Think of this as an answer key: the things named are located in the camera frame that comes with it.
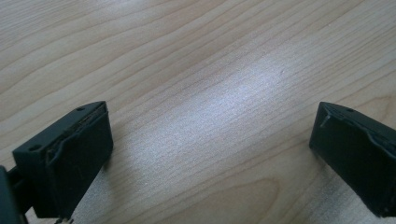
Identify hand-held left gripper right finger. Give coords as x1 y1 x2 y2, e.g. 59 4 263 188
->
308 101 396 218

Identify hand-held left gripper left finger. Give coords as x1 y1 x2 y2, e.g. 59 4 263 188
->
12 101 114 220

